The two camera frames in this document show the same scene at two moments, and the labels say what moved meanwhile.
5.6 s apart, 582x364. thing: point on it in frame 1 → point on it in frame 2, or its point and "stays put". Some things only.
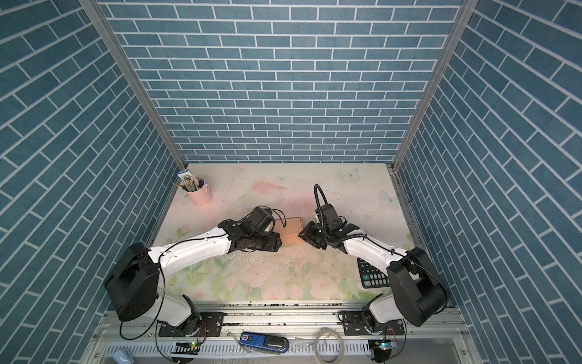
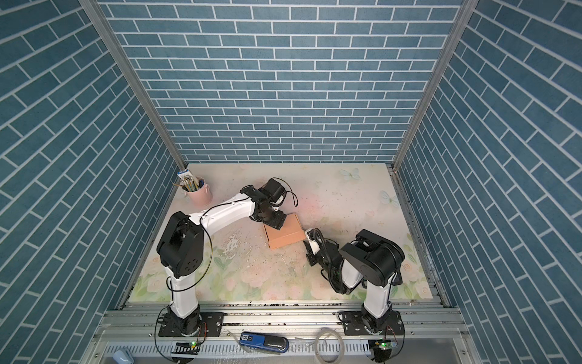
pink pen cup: x=202 y=197 stays put
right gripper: x=308 y=236 → x=311 y=256
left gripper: x=274 y=243 → x=278 y=221
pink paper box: x=290 y=233 stays put
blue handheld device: x=264 y=342 stays put
